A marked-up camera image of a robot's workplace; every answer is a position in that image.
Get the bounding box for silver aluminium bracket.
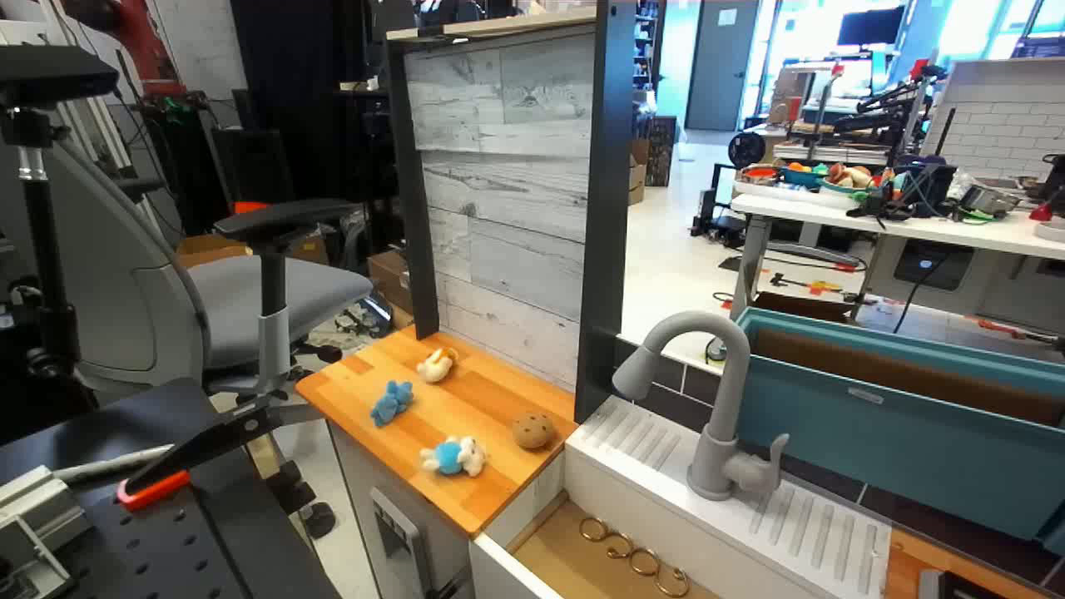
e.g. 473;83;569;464
0;464;90;599

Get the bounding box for brown toy cookie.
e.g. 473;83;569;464
512;413;556;453

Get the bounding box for grey office chair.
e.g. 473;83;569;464
46;143;372;397

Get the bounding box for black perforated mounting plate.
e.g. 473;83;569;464
0;378;340;599

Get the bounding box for white toy sink basin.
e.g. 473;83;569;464
469;398;893;599

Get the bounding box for blue and white plush toy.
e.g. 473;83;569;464
420;434;485;474

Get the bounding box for black clamp with orange tip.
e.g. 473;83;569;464
112;406;283;512

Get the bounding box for wooden toy kitchen counter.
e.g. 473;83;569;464
297;327;574;599

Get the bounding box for teal storage bin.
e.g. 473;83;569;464
739;310;1065;551

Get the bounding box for white cluttered work table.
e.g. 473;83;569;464
728;178;1065;327

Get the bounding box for grey sink faucet spout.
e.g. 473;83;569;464
612;312;787;505

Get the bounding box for whitewashed wood back panel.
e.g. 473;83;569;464
386;0;636;418

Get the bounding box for black camera stand pole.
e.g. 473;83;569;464
0;44;117;378

